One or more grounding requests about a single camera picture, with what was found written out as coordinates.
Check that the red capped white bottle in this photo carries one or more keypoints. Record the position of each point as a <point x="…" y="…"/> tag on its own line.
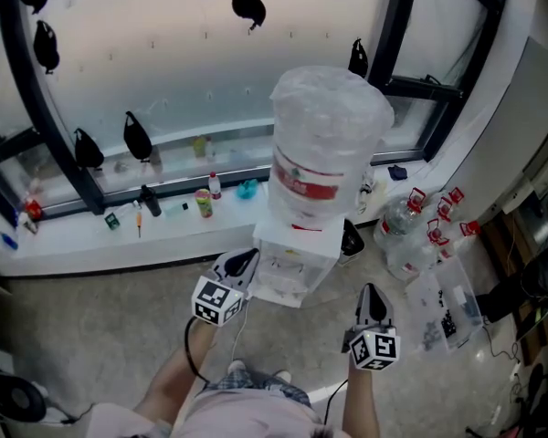
<point x="215" y="187"/>

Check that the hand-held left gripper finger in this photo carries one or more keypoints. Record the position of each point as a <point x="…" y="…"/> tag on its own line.
<point x="237" y="254"/>
<point x="253" y="269"/>

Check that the plastic wrapped water jug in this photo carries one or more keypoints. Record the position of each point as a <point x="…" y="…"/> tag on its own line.
<point x="324" y="144"/>

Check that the black floor stand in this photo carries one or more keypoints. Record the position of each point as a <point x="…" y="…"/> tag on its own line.
<point x="541" y="404"/>

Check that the black window frame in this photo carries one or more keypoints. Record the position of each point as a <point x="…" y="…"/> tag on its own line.
<point x="45" y="107"/>

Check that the person's plaid shorts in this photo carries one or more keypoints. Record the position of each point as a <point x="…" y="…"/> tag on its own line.
<point x="251" y="381"/>

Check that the teal crumpled bag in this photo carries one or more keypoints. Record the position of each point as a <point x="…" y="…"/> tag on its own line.
<point x="247" y="190"/>

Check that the dark blue cloth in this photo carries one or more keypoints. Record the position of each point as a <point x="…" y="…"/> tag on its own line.
<point x="397" y="172"/>

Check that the clear plastic storage bin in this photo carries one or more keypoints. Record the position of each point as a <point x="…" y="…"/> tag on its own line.
<point x="456" y="304"/>

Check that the blue small object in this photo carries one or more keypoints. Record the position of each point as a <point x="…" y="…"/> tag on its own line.
<point x="8" y="241"/>

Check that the black bin behind dispenser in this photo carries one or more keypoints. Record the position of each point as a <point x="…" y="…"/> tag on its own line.
<point x="350" y="242"/>

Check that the small green box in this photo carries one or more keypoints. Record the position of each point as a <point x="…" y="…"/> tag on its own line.
<point x="112" y="221"/>

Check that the green pink drink container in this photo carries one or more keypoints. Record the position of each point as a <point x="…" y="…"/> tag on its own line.
<point x="204" y="203"/>

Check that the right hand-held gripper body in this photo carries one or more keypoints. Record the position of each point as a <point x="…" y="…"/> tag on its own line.
<point x="375" y="347"/>

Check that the grey equipment cabinet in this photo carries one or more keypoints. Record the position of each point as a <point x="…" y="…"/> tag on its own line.
<point x="541" y="167"/>

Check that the red round container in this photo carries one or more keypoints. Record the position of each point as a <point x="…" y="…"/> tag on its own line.
<point x="34" y="209"/>

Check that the black drink bottle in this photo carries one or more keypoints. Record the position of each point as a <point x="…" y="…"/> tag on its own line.
<point x="151" y="201"/>

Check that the small clear box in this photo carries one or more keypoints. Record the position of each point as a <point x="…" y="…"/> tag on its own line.
<point x="177" y="209"/>

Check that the person's left forearm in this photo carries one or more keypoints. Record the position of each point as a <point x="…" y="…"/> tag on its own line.
<point x="173" y="377"/>

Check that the person's white shoe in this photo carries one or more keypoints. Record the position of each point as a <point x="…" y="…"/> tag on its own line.
<point x="283" y="376"/>
<point x="236" y="367"/>

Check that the small white bottle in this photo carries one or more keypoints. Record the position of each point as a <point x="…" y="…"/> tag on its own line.
<point x="27" y="224"/>

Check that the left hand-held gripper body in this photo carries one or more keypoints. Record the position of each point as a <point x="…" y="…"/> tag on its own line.
<point x="217" y="299"/>

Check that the person's right forearm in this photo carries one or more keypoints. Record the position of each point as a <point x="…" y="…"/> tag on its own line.
<point x="361" y="399"/>

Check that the black round fan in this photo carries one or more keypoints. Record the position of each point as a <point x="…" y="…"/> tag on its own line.
<point x="20" y="399"/>

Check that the white water dispenser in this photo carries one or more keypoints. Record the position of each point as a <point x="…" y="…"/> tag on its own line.
<point x="297" y="263"/>

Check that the person's pink shirt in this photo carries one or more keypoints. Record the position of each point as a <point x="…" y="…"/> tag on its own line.
<point x="237" y="420"/>

